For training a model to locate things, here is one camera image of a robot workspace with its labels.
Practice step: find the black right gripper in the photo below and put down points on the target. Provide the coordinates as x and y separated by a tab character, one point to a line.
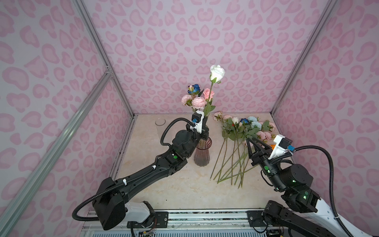
257	156

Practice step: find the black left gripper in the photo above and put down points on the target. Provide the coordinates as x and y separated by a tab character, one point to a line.
204	134

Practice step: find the pink rose stem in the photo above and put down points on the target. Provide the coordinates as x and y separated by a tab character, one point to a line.
208	94

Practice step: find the white rose stem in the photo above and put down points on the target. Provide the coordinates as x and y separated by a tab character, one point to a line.
216	75

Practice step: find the pink peony stem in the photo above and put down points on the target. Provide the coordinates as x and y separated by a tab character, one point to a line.
196	103

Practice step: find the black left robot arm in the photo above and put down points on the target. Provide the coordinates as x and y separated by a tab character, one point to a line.
114	195

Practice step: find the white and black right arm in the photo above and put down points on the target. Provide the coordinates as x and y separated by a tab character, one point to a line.
305	212

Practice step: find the pink ribbed glass vase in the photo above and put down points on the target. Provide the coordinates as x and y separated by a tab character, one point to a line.
202	156

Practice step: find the tall clear ribbed glass vase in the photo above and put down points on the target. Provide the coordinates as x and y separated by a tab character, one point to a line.
160	122

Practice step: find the pink peony flower spray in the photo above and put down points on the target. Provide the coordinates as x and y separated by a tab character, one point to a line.
267	131

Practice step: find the pink rose bud spray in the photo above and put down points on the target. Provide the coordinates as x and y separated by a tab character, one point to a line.
219	116

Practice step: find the pile of green flower stems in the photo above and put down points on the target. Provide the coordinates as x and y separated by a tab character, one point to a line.
232	160

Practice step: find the light blue flower spray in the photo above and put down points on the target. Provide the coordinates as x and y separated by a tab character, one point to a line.
254	122

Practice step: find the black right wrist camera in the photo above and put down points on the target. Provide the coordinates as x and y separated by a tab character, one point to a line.
282	145

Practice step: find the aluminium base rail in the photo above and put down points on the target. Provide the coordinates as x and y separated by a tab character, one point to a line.
195	223

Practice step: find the aluminium frame post right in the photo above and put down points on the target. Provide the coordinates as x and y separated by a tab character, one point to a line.
315	34

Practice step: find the aluminium frame corner post left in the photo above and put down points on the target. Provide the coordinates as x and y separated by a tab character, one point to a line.
89	25

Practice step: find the aluminium diagonal frame bar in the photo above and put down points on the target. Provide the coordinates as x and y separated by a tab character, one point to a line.
26	194

